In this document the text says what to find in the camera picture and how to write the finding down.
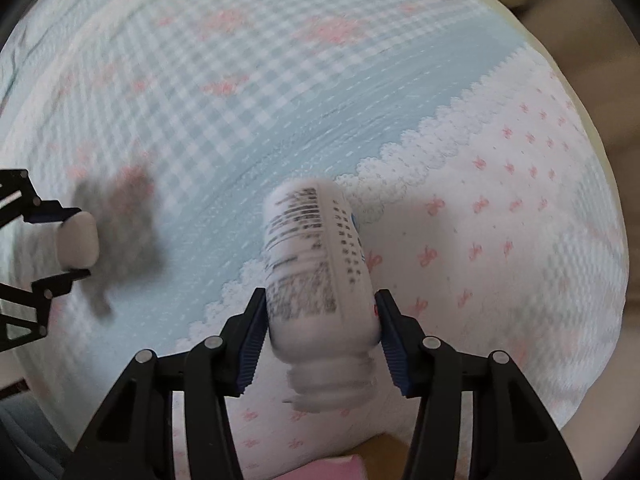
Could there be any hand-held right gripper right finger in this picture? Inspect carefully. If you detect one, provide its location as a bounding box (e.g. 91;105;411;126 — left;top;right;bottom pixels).
375;290;583;480

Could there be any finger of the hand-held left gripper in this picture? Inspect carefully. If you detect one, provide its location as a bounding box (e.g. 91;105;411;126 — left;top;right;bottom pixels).
0;169;83;228
0;267;92;353

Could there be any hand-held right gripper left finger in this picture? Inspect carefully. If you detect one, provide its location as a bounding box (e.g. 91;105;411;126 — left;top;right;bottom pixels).
62;287;268;480

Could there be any white earbuds case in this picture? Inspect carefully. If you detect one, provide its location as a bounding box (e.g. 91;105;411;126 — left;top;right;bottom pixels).
57;211;99;269

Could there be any white pill bottle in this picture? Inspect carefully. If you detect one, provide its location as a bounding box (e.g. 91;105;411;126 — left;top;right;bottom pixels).
262;177;383;413

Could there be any pink patterned cardboard box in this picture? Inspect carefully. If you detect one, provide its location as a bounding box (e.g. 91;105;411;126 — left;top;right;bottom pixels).
280;437;416;480

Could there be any blue and pink checked blanket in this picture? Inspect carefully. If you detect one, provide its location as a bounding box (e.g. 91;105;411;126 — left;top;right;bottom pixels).
0;0;628;480

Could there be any pale green bed sheet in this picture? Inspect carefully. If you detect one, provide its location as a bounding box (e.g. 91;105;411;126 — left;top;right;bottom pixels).
430;0;628;311

